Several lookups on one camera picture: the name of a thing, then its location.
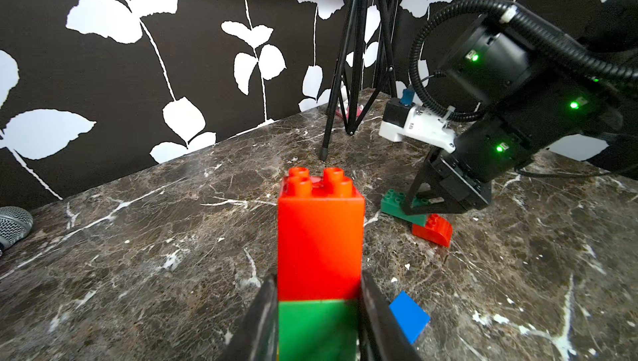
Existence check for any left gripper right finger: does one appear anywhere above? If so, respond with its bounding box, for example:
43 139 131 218
358 271 421 361

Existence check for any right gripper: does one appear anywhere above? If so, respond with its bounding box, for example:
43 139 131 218
401 126 533 216

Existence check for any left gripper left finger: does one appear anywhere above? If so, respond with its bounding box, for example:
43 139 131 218
217 275 278 360

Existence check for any bright green square lego brick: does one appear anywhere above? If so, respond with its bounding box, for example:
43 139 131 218
278 300 359 360

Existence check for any dark green long lego brick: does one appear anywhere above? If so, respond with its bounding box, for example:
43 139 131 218
380 189 428 226

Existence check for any orange-red square lego brick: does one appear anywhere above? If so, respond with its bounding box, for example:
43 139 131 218
277 167 366 301

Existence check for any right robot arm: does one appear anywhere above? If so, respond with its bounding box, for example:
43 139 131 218
401 0 637 215

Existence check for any blue square lego brick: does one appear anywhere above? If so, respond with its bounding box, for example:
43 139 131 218
390 291 430 344

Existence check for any pink object behind stand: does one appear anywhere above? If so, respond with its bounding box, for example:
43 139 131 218
336 104 364 120

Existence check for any black perforated music stand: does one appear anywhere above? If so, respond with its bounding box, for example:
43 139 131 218
318 0 398 162

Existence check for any purple glitter microphone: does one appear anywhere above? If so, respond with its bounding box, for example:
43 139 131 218
0 206 33 254

